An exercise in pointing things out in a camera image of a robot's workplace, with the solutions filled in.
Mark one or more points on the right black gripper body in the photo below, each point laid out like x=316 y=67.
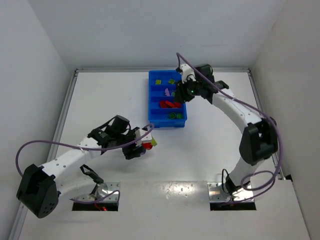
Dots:
x=182 y=93

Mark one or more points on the purple base lego brick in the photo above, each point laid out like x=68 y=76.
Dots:
x=167 y=92

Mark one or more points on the yellow-green lego brick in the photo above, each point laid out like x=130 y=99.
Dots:
x=158 y=82

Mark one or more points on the red round lego brick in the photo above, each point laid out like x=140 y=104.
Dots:
x=148 y=146

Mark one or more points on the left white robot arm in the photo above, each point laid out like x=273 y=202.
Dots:
x=69 y=175

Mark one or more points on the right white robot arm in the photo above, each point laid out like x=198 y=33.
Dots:
x=259 y=139

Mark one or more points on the blue divided plastic tray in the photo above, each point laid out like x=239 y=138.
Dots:
x=157 y=116

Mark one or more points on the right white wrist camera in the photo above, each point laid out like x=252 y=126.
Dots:
x=187 y=73

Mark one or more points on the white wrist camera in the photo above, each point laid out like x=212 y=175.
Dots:
x=187 y=73
x=142 y=137

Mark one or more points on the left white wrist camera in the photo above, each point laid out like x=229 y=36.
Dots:
x=142 y=137

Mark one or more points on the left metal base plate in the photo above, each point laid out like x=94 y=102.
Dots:
x=108 y=192

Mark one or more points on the metal base plate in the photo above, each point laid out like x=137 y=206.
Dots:
x=217 y=195
x=108 y=192

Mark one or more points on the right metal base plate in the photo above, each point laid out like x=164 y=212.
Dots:
x=217 y=195

